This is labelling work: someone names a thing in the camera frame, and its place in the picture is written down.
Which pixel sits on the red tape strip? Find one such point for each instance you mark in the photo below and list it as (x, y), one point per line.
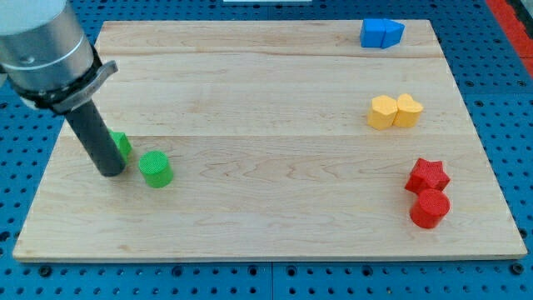
(516, 22)

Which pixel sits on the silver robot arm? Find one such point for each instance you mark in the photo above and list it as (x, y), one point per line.
(50, 64)

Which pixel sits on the blue cube block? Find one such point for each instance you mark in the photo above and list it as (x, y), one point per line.
(372, 32)

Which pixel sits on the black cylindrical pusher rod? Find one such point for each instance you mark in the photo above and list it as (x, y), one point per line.
(90, 129)

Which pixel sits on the wooden board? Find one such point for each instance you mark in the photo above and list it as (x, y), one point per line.
(265, 127)

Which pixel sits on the red cylinder block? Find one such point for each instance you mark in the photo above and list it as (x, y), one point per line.
(429, 208)

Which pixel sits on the yellow pentagon block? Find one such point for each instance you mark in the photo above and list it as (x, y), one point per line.
(382, 112)

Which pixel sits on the blue pentagon block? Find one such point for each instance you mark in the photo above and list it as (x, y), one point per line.
(393, 33)

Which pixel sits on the red star block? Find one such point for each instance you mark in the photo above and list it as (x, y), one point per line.
(427, 174)

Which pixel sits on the green cylinder block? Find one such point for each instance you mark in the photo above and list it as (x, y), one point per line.
(156, 169)

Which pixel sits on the yellow heart block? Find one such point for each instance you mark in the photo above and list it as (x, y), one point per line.
(408, 111)

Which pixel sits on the green star block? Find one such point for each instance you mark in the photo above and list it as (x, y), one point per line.
(122, 143)

